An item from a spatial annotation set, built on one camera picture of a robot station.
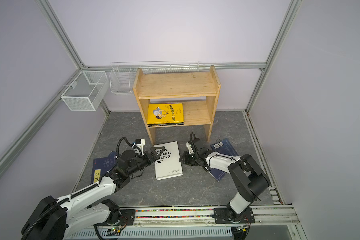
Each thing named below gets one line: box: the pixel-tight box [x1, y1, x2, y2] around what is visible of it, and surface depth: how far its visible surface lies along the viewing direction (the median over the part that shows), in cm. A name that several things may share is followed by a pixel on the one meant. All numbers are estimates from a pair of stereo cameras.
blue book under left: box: [105, 151, 117, 160], surface depth 98 cm
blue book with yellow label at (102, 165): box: [91, 151, 118, 184], surface depth 91 cm
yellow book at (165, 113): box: [147, 103, 184, 125], surface depth 88 cm
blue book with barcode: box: [210, 138, 240, 157], surface depth 101 cm
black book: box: [147, 123, 184, 127], surface depth 86 cm
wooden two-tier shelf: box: [133, 65, 221, 145], surface depth 80 cm
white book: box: [153, 141, 183, 181], surface depth 89 cm
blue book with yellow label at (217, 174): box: [208, 168, 226, 183], surface depth 88 cm
